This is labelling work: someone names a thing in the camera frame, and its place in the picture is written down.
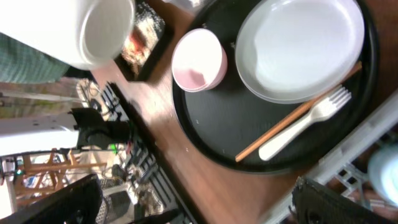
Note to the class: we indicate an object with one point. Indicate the black rectangular tray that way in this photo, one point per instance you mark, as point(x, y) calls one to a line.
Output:
point(152, 61)

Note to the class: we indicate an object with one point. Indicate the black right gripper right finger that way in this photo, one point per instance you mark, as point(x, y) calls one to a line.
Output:
point(315, 203)

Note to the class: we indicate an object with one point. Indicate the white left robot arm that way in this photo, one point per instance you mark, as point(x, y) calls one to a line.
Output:
point(77, 128)

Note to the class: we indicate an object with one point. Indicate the light blue cup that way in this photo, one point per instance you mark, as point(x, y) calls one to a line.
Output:
point(382, 172)

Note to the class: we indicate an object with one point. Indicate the wooden chopstick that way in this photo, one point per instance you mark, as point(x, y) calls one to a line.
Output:
point(286, 122)

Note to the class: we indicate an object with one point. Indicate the grey round plate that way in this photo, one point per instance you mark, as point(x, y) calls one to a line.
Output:
point(290, 51)

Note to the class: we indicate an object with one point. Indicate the white plastic fork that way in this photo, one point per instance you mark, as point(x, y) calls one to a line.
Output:
point(322, 110)

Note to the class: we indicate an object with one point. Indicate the rice and peanut shells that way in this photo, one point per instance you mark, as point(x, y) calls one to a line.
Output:
point(147, 31)

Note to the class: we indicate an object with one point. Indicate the cream white cup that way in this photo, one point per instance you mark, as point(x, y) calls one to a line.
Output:
point(85, 34)

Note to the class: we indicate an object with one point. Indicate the round black serving tray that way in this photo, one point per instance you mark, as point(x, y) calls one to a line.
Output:
point(223, 121)

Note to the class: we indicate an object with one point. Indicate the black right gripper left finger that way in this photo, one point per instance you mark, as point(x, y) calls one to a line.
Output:
point(79, 202)

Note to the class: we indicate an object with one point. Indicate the grey dishwasher rack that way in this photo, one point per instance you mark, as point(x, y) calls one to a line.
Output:
point(344, 170)

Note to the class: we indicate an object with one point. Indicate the pink bowl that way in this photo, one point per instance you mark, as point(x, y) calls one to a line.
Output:
point(199, 61)

